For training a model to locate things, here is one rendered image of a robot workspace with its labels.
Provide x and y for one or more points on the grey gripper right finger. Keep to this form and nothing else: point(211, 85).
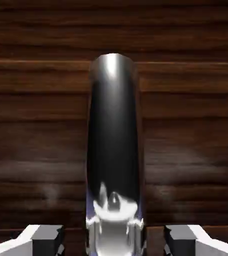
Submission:
point(184, 238)

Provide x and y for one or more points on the dark wood cabinet door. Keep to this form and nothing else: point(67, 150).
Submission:
point(36, 120)

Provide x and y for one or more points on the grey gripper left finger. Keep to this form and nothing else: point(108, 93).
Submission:
point(44, 238)

